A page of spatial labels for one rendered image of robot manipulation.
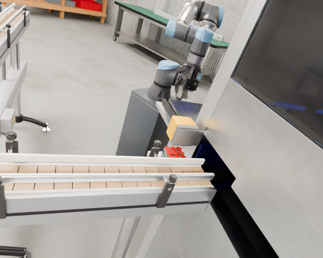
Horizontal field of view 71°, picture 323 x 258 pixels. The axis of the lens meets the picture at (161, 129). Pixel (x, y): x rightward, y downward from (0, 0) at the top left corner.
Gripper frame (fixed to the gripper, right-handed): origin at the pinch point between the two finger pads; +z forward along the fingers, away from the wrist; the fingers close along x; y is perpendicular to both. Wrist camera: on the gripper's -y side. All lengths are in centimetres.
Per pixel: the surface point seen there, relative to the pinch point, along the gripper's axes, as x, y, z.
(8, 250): -73, 24, 82
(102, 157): -44, 53, -5
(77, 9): -37, -600, 65
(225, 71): -13, 43, -30
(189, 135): -17.3, 45.8, -8.9
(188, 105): 6.5, 1.9, 2.3
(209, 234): -13, 68, 10
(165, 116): -10.8, 13.9, 3.7
